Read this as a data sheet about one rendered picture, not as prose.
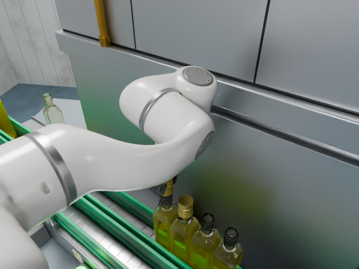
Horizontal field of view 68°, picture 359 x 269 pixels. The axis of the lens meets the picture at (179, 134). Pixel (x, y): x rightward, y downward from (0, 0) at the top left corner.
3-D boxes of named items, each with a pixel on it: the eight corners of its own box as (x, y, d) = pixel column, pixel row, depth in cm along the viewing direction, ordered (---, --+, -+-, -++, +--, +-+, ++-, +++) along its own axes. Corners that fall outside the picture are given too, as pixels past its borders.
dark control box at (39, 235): (52, 238, 97) (45, 224, 92) (31, 255, 92) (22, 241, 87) (39, 226, 101) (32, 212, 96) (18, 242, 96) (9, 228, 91)
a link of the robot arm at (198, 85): (165, 117, 32) (113, 77, 36) (153, 169, 40) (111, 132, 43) (230, 78, 42) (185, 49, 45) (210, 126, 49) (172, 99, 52)
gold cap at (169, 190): (176, 189, 63) (176, 176, 61) (167, 199, 61) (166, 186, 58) (164, 183, 65) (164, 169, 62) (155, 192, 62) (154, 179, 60)
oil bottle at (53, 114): (73, 147, 118) (56, 94, 103) (61, 153, 115) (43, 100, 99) (66, 142, 121) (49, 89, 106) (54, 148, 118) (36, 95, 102)
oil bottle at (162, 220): (181, 250, 80) (182, 204, 67) (170, 265, 76) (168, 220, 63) (166, 240, 82) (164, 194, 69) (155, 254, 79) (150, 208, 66)
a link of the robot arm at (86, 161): (27, 172, 32) (152, 109, 45) (96, 251, 27) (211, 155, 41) (14, 118, 26) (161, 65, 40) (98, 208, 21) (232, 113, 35)
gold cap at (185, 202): (188, 204, 64) (188, 191, 61) (196, 214, 61) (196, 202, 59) (174, 210, 62) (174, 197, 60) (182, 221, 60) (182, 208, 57)
